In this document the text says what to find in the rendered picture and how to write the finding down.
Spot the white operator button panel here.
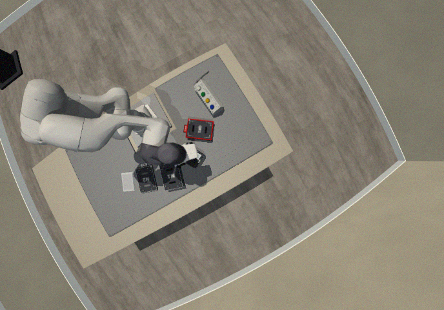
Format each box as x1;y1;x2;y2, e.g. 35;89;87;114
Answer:
194;71;224;115

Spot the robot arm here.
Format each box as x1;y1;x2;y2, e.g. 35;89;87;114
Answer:
20;79;198;168

